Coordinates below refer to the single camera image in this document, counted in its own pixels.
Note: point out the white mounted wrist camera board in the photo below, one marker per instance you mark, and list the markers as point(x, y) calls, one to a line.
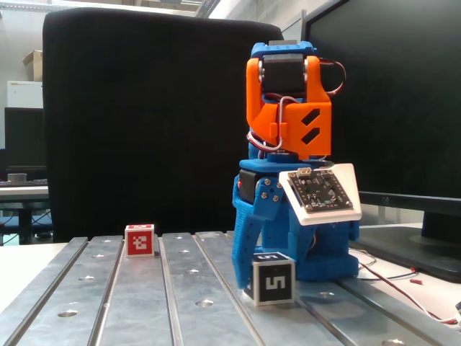
point(324, 194)

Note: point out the white cabinet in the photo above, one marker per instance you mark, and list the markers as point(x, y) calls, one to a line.
point(25, 93)

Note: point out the white background desk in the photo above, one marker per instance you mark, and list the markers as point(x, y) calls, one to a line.
point(21, 192)

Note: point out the black fabric chair back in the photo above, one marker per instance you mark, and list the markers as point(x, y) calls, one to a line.
point(144, 126)

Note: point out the grey round tin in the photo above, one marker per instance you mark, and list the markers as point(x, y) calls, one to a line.
point(17, 178)

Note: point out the dark keyboard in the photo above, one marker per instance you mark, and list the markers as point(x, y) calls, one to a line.
point(21, 183)

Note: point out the black cube with number five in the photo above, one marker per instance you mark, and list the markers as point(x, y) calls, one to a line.
point(275, 284)

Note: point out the black Dell monitor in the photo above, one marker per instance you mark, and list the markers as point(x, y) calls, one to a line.
point(396, 108)

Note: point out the red cube with white pattern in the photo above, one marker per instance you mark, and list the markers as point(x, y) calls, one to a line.
point(139, 243)

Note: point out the small dark background monitor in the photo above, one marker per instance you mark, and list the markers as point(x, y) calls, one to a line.
point(25, 137)

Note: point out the aluminium slotted plate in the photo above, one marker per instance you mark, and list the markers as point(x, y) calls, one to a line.
point(144, 306)

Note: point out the blue and orange robot arm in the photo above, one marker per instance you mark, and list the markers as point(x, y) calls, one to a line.
point(293, 144)

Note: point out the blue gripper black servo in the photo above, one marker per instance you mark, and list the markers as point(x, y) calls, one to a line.
point(268, 216)

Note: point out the brown cardboard box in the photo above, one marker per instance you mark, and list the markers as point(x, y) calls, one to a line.
point(34, 65)

